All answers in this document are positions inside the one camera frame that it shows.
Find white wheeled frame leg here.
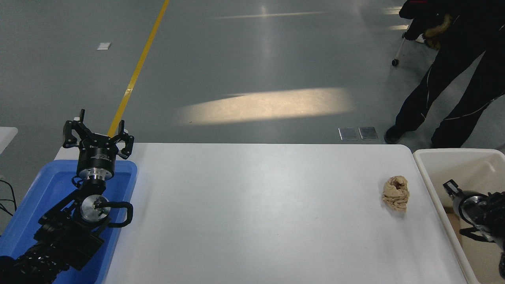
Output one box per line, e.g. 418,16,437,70
391,32,408,67

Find blue plastic tray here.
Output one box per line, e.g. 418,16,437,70
0,159,138,284

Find black cables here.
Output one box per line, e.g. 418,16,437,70
0,179,17,217

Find white side table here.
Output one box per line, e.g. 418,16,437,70
0,127,19,155

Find large pale plastic bin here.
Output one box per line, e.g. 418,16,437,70
413,148,505,284

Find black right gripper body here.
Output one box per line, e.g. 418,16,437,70
443,179,461,197

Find person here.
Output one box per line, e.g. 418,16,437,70
383,0,505,149

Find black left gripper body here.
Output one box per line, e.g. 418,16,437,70
77,136,118,171

